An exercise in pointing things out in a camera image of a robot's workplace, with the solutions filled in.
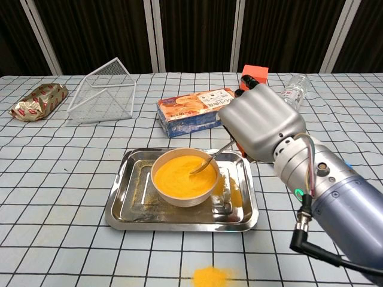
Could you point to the rectangular steel tray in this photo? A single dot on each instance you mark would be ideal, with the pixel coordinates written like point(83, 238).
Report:
point(134, 209)

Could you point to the beige bowl of yellow powder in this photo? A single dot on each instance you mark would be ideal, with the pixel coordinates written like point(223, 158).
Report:
point(176, 182)

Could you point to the orange cube block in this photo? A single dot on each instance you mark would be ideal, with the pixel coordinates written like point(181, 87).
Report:
point(257, 73)

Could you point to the orange blue biscuit box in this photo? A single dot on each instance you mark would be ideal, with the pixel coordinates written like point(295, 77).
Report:
point(194, 119)

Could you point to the metal spoon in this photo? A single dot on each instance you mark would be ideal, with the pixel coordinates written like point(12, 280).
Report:
point(199, 169)

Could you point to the black folding screen white frame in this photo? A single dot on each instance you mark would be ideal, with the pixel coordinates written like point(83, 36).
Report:
point(194, 30)

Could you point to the white grid-patterned tablecloth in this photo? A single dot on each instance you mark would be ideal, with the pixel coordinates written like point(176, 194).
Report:
point(60, 179)

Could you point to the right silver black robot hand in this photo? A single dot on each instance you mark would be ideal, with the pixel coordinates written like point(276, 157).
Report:
point(263, 122)

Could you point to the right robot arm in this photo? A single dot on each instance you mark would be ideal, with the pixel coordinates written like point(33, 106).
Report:
point(344, 203)

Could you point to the small yellow powder heap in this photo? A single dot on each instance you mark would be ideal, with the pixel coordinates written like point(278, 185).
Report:
point(209, 278)

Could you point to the gold red snack packet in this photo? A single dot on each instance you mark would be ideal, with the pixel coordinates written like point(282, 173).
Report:
point(39, 101)

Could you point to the clear plastic water bottle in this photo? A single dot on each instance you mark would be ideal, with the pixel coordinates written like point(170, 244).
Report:
point(297, 89)

